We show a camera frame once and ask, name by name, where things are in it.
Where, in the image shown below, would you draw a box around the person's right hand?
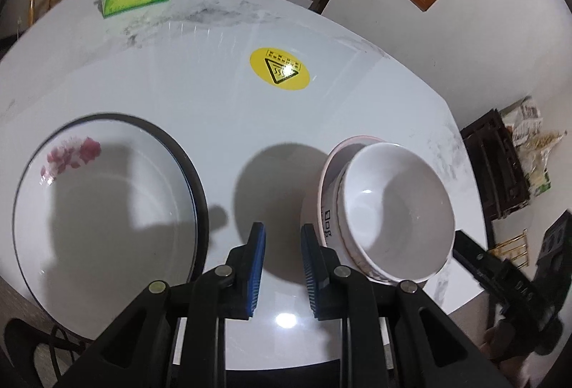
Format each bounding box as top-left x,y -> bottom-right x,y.
479,319 -> 537,364

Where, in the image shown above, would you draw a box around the white plate with pink flowers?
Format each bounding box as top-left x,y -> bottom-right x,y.
13,115 -> 198,317

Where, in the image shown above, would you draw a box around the small bowl with blue print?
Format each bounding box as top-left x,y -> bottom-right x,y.
336,141 -> 455,277

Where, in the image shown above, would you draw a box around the pile of printed bags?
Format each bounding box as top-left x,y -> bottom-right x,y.
500,97 -> 566,197

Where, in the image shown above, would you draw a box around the large pink bowl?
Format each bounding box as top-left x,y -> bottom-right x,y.
300,135 -> 457,286

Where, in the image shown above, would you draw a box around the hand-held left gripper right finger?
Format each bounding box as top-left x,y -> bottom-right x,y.
300,224 -> 514,388

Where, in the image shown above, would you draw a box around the yellow round warning sticker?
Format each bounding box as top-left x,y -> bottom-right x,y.
249,46 -> 310,91

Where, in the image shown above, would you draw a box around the dark wooden furniture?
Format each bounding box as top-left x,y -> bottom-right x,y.
460,109 -> 530,221

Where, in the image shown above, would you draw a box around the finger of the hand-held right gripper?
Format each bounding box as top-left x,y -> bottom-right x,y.
452,231 -> 498,293

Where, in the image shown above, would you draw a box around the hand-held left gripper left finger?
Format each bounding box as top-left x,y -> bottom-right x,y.
56,222 -> 267,388

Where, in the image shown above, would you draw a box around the dark stool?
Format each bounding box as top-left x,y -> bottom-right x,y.
4,319 -> 90,388

